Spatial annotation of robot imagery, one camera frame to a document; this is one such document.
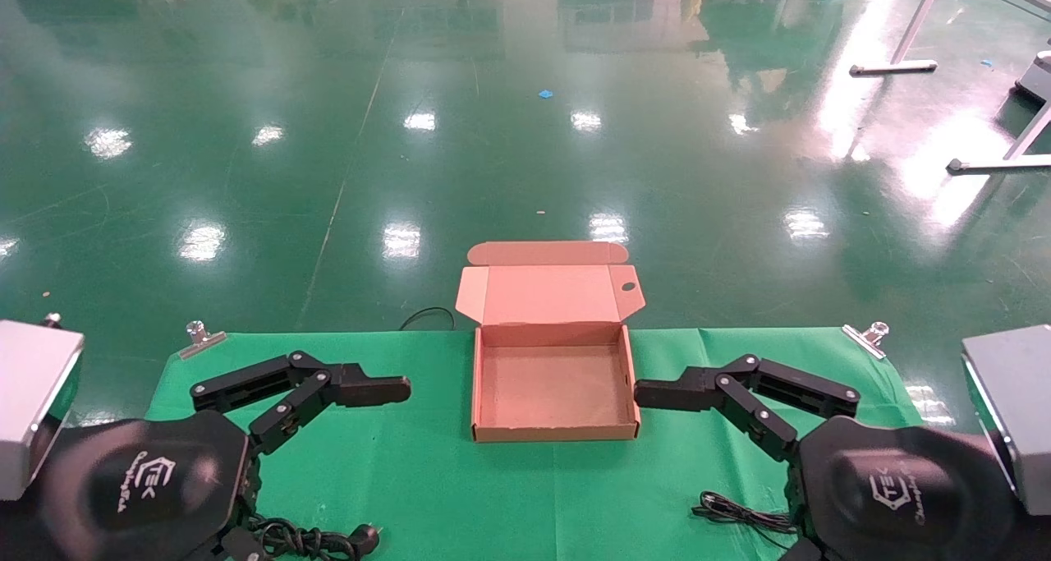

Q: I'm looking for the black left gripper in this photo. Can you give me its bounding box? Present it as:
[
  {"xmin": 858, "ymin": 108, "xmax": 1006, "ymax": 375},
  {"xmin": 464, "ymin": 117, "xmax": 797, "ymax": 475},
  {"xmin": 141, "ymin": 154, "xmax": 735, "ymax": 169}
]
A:
[{"xmin": 37, "ymin": 350, "xmax": 412, "ymax": 561}]

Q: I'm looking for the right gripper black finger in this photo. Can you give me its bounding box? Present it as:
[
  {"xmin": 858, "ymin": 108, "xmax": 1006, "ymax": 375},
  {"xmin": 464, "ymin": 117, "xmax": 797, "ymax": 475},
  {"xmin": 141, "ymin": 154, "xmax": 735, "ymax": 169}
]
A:
[{"xmin": 634, "ymin": 353, "xmax": 861, "ymax": 463}]

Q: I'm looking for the open brown cardboard box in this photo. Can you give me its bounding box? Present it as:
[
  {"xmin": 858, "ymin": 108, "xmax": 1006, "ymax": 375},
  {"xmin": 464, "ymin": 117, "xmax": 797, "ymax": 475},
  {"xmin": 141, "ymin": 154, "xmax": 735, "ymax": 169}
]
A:
[{"xmin": 456, "ymin": 241, "xmax": 646, "ymax": 444}]

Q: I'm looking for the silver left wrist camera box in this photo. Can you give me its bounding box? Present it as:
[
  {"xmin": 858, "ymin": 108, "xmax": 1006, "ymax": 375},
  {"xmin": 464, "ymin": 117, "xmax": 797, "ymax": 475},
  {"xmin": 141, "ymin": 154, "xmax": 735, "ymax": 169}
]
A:
[{"xmin": 0, "ymin": 313, "xmax": 85, "ymax": 502}]

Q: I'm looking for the silver metal table clip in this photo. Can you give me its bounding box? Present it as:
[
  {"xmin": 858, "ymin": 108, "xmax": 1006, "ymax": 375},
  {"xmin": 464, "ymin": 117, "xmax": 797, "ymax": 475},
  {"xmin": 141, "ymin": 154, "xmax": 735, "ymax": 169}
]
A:
[
  {"xmin": 842, "ymin": 321, "xmax": 890, "ymax": 360},
  {"xmin": 179, "ymin": 321, "xmax": 227, "ymax": 360}
]

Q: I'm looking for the thin black cable bundle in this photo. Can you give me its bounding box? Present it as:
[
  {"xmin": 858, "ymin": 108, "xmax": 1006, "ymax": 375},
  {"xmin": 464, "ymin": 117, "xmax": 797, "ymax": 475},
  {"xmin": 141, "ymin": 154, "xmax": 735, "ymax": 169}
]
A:
[{"xmin": 691, "ymin": 491, "xmax": 801, "ymax": 545}]

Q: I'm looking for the white metal table leg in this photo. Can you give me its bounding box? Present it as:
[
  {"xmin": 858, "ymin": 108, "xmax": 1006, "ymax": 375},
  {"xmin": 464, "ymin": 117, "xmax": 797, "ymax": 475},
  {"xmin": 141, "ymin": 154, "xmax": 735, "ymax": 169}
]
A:
[
  {"xmin": 848, "ymin": 0, "xmax": 952, "ymax": 77},
  {"xmin": 944, "ymin": 99, "xmax": 1051, "ymax": 176}
]

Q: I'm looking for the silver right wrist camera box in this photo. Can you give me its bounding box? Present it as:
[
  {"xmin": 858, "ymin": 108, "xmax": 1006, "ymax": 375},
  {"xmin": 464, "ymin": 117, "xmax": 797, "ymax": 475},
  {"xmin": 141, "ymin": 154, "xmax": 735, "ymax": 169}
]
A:
[{"xmin": 961, "ymin": 324, "xmax": 1051, "ymax": 517}]

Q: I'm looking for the thick black plug cable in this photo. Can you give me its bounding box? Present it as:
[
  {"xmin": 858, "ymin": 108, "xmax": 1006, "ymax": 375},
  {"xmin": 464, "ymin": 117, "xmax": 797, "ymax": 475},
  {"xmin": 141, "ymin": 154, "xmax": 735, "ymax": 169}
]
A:
[{"xmin": 246, "ymin": 522, "xmax": 381, "ymax": 561}]

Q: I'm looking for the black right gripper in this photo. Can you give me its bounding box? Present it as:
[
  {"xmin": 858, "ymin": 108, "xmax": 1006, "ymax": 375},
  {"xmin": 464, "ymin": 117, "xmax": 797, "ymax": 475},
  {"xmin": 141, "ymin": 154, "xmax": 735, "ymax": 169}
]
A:
[{"xmin": 776, "ymin": 416, "xmax": 1023, "ymax": 561}]

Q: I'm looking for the grey machine base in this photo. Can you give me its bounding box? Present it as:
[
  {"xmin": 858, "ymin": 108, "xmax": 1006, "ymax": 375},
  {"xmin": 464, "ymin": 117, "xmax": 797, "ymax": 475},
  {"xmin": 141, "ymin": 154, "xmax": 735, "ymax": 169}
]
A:
[{"xmin": 1012, "ymin": 50, "xmax": 1051, "ymax": 106}]

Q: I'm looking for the green table cloth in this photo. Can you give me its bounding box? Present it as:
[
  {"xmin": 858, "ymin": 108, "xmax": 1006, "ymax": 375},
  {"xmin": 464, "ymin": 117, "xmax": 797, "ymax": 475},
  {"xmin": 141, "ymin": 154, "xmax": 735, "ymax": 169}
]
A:
[{"xmin": 146, "ymin": 327, "xmax": 1011, "ymax": 561}]

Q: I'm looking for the black cable behind table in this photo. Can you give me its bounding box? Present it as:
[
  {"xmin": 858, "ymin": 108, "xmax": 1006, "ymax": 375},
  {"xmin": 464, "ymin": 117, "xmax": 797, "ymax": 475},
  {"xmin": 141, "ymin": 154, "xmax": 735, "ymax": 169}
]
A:
[{"xmin": 399, "ymin": 306, "xmax": 457, "ymax": 332}]

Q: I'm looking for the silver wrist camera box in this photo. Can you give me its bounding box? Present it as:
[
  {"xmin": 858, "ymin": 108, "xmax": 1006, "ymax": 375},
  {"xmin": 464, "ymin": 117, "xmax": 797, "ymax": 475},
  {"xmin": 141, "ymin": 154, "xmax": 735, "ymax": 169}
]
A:
[
  {"xmin": 961, "ymin": 324, "xmax": 1051, "ymax": 517},
  {"xmin": 0, "ymin": 313, "xmax": 85, "ymax": 502}
]

